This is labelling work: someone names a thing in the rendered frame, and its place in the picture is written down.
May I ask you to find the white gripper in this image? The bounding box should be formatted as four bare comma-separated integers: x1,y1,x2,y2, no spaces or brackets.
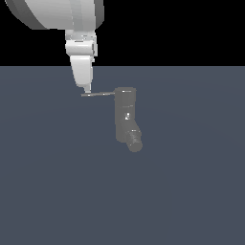
64,30,99,95

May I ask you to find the thin grey faucet handle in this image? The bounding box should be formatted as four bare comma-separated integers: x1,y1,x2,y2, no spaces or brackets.
80,91,117,98

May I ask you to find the grey faucet body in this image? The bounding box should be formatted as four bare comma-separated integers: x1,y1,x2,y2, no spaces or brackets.
114,86,144,153

